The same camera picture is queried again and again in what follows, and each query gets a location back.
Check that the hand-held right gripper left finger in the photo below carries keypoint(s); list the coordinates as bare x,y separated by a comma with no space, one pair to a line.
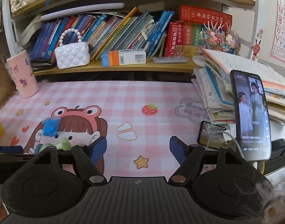
99,148

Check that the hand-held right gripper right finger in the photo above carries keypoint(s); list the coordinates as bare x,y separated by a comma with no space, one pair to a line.
176,148

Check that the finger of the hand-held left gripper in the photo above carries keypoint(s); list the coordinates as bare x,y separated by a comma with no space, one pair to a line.
7,149
44,153

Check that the small green toy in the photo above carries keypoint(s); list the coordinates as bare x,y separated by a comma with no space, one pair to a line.
63,143

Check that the blue crumpled wrapper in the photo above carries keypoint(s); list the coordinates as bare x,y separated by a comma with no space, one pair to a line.
50,127

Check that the dark smartphone lying flat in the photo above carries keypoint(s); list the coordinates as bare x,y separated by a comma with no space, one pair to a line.
210,134

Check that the pink cartoon desk mat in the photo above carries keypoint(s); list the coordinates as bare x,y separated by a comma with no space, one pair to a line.
137,98

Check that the orange and white cat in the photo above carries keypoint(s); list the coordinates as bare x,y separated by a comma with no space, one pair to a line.
0,86

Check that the pink printed cup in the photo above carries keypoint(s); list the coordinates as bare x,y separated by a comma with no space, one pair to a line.
22,79

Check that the black smartphone with lit screen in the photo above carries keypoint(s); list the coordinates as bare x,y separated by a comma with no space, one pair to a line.
249,121

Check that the wooden bookshelf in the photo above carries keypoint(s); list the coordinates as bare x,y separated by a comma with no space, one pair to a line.
133,70

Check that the black pouch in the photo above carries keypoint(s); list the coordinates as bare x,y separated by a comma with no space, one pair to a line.
42,66

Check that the grey flat case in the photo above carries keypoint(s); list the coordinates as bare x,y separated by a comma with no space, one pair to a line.
170,60

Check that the orange and blue carton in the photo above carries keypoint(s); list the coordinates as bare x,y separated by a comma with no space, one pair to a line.
123,57

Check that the black tablet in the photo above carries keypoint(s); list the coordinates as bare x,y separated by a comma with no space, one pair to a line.
280,154

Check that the thick red standing dictionary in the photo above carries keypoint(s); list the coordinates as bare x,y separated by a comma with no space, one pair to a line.
174,39

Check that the stack of paper booklets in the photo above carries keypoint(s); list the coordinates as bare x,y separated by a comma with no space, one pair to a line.
268,81

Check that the row of slanted books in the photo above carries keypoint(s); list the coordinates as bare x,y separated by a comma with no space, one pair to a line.
109,35

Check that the bunch of beaded hair ornaments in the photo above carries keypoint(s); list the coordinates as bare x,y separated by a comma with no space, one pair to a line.
221,38

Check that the large red dictionary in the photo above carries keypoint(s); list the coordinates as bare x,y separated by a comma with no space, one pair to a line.
203,14

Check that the long white roll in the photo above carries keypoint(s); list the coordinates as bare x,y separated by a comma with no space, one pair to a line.
81,10

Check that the deer wall sticker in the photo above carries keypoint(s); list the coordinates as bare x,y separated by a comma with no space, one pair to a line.
256,49

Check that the alphabet wall poster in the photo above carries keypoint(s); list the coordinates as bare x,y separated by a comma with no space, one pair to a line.
283,23

